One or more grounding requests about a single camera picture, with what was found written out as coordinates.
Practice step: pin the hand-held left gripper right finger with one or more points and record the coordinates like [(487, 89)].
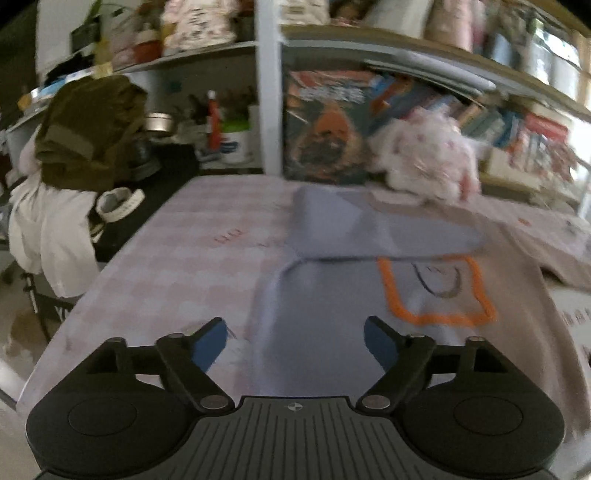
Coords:
[(381, 344)]

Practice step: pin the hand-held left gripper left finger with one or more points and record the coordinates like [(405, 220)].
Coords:
[(210, 344)]

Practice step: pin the beige and lavender sweater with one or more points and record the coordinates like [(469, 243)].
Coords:
[(332, 295)]

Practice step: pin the black cloth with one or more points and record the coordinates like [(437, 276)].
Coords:
[(161, 175)]

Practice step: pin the white cloth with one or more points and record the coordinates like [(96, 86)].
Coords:
[(51, 230)]

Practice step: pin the pink white plush bunny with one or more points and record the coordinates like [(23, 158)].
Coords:
[(425, 152)]

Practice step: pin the white pen cup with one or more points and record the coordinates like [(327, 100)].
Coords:
[(238, 143)]

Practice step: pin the dark illustrated book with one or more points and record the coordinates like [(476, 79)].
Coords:
[(323, 138)]

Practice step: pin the small white open box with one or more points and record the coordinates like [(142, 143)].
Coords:
[(496, 161)]

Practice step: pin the red bottle with white cap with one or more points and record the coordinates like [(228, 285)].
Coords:
[(213, 124)]

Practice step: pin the round metal tin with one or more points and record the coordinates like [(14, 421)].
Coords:
[(159, 122)]

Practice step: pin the olive green bag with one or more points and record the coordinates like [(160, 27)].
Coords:
[(87, 138)]

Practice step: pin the row of colourful books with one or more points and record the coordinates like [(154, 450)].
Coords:
[(485, 120)]

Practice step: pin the white shelf unit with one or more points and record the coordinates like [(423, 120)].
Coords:
[(270, 92)]

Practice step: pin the row of pink packets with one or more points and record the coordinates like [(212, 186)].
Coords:
[(540, 138)]

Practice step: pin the cream floral plush toy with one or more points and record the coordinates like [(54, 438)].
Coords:
[(198, 23)]

